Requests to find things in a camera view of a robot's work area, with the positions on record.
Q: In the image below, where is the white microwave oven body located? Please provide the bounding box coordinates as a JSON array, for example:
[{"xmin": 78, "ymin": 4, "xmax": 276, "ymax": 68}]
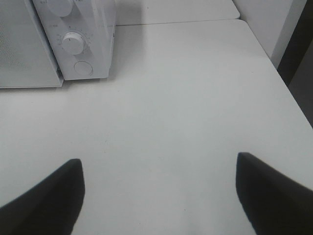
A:
[{"xmin": 33, "ymin": 0, "xmax": 116, "ymax": 80}]

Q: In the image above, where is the round microwave door button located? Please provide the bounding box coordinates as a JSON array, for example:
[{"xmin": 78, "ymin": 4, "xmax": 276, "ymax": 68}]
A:
[{"xmin": 74, "ymin": 61, "xmax": 93, "ymax": 76}]

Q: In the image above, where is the lower white microwave knob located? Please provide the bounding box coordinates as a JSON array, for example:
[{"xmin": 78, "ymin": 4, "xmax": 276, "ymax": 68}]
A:
[{"xmin": 62, "ymin": 32, "xmax": 85, "ymax": 55}]

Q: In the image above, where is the upper white microwave knob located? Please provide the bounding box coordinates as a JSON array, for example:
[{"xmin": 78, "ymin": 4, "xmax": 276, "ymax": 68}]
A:
[{"xmin": 47, "ymin": 0, "xmax": 74, "ymax": 17}]

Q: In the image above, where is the white microwave knob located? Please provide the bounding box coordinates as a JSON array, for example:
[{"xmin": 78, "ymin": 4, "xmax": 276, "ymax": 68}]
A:
[
  {"xmin": 47, "ymin": 0, "xmax": 74, "ymax": 17},
  {"xmin": 62, "ymin": 32, "xmax": 85, "ymax": 55}
]

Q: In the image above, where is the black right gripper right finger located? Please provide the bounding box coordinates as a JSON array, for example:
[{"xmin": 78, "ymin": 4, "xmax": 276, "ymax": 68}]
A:
[{"xmin": 236, "ymin": 152, "xmax": 313, "ymax": 235}]

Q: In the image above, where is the white microwave door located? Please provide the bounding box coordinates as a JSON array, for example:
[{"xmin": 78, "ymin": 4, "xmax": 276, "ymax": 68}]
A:
[{"xmin": 0, "ymin": 0, "xmax": 64, "ymax": 88}]

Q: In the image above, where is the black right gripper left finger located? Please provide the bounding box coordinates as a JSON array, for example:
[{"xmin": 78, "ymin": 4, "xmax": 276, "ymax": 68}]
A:
[{"xmin": 0, "ymin": 159, "xmax": 85, "ymax": 235}]

